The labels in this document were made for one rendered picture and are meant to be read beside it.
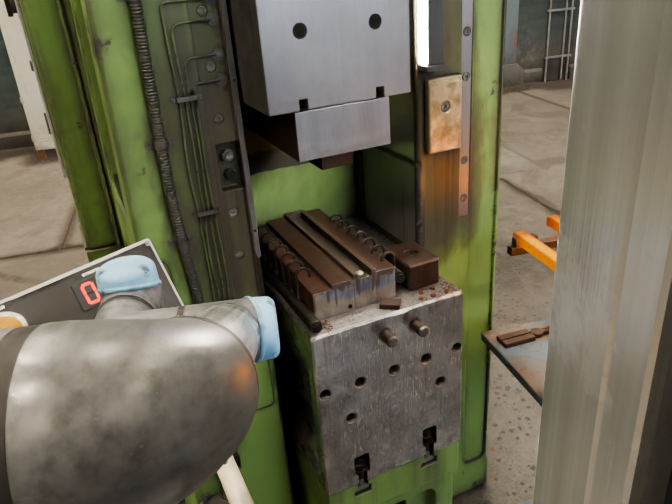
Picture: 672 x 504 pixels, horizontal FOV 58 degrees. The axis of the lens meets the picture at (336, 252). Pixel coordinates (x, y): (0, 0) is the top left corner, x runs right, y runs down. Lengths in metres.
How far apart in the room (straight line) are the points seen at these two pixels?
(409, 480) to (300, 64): 1.06
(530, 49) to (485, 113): 6.78
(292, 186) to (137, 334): 1.41
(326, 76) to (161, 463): 0.94
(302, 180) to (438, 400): 0.70
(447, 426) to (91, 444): 1.38
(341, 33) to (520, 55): 7.15
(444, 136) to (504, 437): 1.29
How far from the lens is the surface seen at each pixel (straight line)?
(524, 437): 2.42
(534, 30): 8.33
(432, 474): 1.71
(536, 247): 1.42
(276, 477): 1.74
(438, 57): 1.41
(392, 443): 1.55
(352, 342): 1.32
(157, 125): 1.21
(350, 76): 1.19
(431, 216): 1.55
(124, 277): 0.78
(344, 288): 1.32
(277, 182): 1.71
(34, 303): 1.03
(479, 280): 1.74
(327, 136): 1.19
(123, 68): 1.21
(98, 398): 0.31
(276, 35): 1.13
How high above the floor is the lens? 1.62
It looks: 26 degrees down
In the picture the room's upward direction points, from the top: 4 degrees counter-clockwise
